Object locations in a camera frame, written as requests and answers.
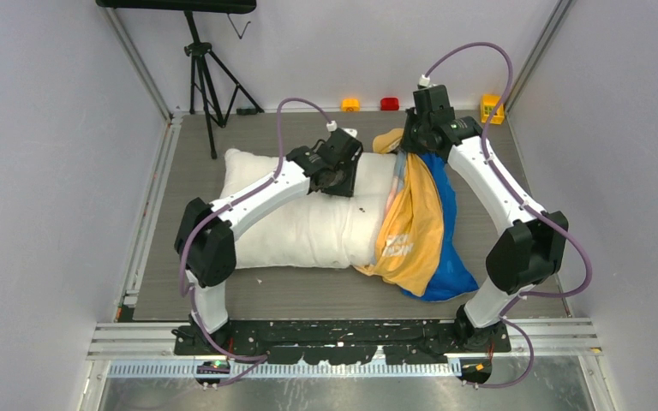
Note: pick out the yellow green toy block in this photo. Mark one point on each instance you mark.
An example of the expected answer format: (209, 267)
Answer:
(489, 104)

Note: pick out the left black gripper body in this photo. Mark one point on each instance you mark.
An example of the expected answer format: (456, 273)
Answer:
(342, 184)

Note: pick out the red toy block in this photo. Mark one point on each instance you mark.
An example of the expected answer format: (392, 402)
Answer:
(389, 104)

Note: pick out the black tripod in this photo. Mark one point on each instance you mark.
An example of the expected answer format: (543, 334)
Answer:
(201, 84)

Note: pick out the small yellow toy block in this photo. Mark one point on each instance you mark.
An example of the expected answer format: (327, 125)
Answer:
(350, 105)

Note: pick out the black panel on tripod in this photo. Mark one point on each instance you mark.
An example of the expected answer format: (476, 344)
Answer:
(208, 6)

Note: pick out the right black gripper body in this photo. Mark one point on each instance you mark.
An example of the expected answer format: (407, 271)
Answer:
(414, 139)

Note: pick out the white pillow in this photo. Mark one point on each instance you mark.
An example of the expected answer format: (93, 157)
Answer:
(320, 230)

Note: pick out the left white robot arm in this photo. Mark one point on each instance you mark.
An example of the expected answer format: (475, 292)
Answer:
(207, 235)

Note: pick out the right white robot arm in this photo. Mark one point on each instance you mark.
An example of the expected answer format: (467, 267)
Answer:
(529, 249)

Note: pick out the white slotted cable duct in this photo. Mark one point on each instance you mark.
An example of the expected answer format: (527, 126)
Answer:
(222, 369)

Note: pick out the orange pillowcase with white print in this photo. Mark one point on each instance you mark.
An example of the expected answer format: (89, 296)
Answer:
(414, 249)

